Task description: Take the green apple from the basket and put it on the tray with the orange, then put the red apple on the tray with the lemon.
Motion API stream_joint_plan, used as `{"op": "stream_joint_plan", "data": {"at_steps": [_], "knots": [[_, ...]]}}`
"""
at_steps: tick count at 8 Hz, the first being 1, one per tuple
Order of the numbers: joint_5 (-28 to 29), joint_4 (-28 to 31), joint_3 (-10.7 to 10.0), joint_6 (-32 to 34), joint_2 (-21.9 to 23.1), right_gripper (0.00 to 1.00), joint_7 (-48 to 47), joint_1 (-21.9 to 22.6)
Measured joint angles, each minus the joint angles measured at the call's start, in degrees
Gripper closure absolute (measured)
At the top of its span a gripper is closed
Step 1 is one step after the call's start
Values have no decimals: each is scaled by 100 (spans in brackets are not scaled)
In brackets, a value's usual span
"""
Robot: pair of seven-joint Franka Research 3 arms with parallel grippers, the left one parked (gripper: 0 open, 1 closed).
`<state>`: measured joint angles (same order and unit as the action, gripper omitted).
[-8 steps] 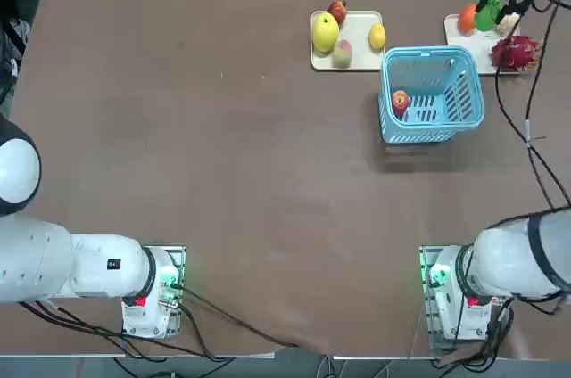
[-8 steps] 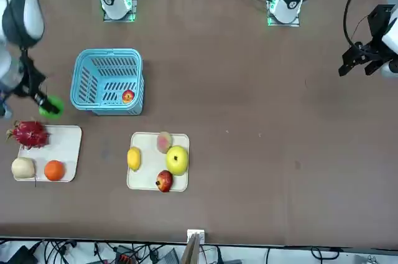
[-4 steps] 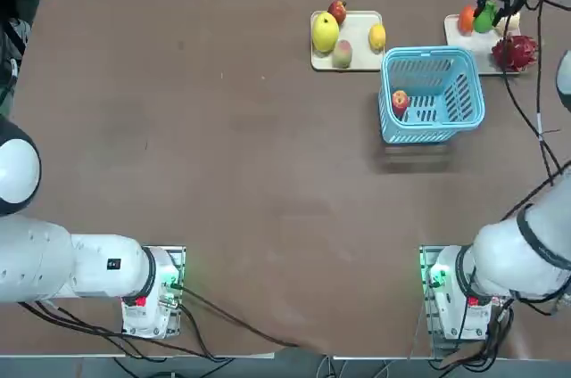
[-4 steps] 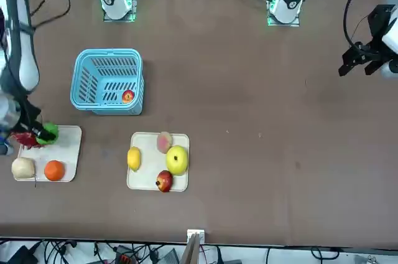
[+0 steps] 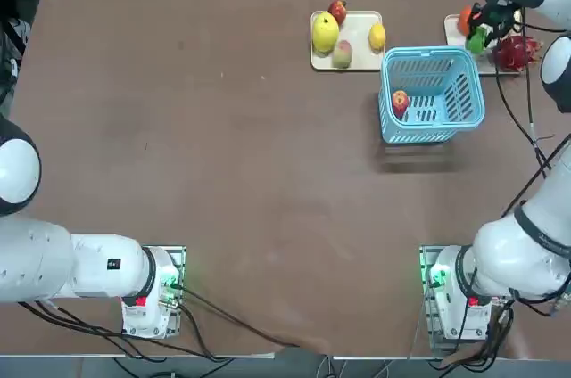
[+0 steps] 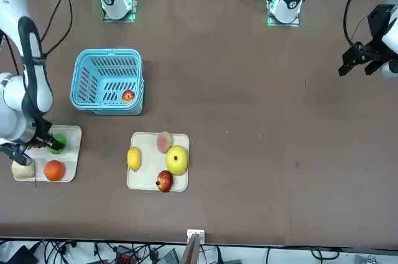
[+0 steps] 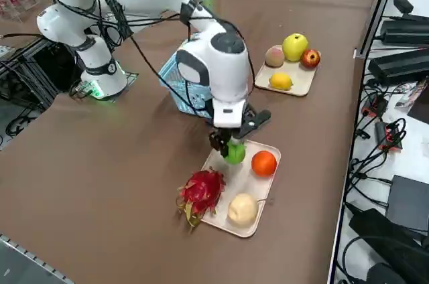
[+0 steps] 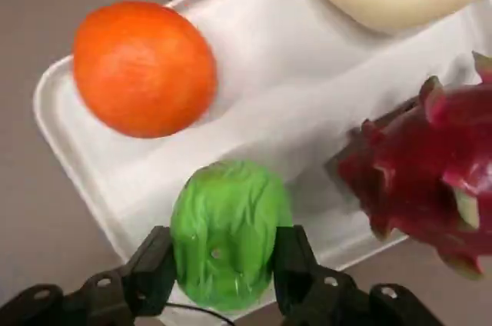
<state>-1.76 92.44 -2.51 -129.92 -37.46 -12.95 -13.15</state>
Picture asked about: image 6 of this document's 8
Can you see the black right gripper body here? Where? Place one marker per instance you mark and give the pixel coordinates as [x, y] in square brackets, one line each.
[42, 130]

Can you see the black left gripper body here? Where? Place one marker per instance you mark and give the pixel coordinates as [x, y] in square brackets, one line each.
[381, 18]

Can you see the green apple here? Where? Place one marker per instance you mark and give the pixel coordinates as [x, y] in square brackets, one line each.
[60, 138]

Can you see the red apple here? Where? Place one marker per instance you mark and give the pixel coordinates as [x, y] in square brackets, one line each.
[128, 96]

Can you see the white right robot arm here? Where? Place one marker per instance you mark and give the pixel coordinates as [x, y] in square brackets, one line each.
[12, 105]

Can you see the pale rectangular tray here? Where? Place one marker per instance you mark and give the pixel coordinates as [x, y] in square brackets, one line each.
[73, 139]
[149, 164]

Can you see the orange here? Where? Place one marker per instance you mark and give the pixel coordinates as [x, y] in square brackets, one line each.
[54, 170]

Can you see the light blue plastic basket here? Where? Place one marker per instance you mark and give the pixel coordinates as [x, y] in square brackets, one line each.
[118, 110]

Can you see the yellow lemon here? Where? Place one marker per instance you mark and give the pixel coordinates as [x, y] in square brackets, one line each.
[134, 158]

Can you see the pale pear with stem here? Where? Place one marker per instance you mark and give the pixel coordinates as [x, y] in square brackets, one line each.
[23, 171]

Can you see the pink-green peach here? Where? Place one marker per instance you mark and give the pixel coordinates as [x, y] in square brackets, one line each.
[164, 142]

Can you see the red pomegranate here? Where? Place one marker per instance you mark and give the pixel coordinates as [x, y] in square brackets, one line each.
[164, 181]

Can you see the large yellow-green fruit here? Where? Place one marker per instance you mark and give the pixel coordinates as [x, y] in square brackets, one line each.
[177, 160]

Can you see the aluminium frame post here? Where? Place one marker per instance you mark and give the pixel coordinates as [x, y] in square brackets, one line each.
[191, 251]

